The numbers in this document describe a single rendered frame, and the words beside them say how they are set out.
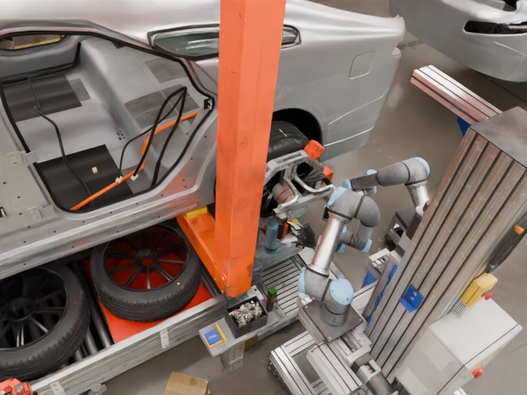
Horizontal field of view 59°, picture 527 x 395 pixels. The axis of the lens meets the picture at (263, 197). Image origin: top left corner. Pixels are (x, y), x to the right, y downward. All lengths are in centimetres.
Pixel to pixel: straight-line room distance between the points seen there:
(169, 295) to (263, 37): 165
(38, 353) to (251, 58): 185
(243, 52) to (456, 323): 133
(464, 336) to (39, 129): 259
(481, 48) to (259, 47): 322
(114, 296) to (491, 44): 362
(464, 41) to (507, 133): 311
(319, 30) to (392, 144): 242
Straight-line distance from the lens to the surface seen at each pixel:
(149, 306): 278
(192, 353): 314
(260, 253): 328
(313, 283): 221
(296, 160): 264
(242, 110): 174
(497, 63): 470
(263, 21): 160
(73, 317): 278
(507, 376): 362
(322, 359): 237
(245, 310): 263
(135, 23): 216
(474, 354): 203
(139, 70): 349
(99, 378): 294
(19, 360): 275
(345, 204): 218
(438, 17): 476
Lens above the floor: 284
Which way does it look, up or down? 46 degrees down
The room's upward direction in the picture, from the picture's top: 7 degrees clockwise
